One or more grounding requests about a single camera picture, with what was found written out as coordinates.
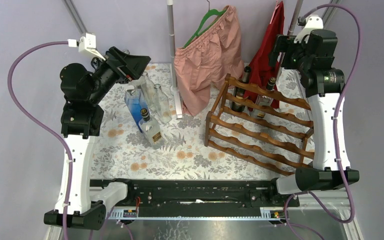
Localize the floral tablecloth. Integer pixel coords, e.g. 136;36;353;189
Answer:
91;63;303;180

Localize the wooden wine rack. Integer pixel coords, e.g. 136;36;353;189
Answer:
204;73;315;177

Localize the clear glass bottle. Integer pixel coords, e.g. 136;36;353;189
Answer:
139;71;155;109
153;84;172;124

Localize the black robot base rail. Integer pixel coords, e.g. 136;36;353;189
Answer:
90;178;289;220

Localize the blue glass bottle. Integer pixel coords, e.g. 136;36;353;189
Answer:
124;86;150;133

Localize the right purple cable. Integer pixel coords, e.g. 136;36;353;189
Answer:
283;3;362;240

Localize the clear square liquor bottle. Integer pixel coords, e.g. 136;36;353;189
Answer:
251;77;277;119

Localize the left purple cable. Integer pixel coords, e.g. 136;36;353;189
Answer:
7;40;74;240

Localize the pink skirt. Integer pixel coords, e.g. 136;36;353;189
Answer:
174;5;244;116

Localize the red garment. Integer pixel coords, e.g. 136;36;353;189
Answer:
243;0;286;110

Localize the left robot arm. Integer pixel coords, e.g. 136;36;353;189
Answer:
43;47;151;231

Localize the white pole base foot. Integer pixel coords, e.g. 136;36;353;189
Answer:
170;86;183;119

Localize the dark green wine bottle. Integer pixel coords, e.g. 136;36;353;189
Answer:
230;65;252;113

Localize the clear liquor bottle gold label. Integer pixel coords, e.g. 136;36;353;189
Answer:
139;108;165;149

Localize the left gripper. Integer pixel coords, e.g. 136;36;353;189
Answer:
85;46;149;105

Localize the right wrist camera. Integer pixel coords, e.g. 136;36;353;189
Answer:
293;14;324;44

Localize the purple cable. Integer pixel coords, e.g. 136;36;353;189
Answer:
283;3;362;240
7;40;74;240

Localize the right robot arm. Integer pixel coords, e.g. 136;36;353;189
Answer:
266;29;360;206

